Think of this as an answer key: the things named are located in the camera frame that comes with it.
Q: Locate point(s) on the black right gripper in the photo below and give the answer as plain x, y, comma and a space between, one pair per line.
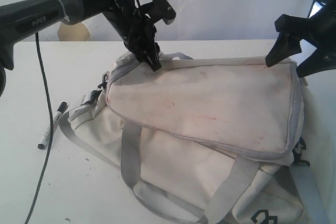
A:
319, 30

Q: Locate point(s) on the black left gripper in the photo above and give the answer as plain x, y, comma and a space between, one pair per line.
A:
135, 32

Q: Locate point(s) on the white canvas duffel bag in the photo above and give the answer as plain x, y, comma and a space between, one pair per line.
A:
219, 138

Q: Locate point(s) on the left robot arm black grey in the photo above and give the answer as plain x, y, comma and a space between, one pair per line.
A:
23, 19

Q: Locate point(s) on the black and white marker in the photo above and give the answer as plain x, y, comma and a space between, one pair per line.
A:
51, 129

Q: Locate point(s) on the right robot arm black grey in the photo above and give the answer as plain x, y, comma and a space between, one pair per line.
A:
318, 30

